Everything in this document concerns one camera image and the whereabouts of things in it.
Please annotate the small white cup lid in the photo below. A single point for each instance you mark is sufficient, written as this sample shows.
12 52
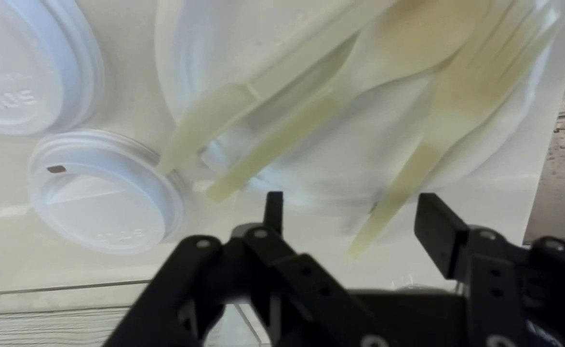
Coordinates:
101 198

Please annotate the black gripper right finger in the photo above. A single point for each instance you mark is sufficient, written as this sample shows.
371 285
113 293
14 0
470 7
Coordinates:
525 289

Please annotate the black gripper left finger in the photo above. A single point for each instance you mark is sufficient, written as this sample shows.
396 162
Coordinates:
263 300

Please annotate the cream plastic fork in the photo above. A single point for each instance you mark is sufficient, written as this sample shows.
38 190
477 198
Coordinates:
462 88

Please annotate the large white cup lid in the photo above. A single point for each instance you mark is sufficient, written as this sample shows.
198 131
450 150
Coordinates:
24 63

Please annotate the cream plastic knife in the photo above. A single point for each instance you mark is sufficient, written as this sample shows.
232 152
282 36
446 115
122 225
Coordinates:
211 121

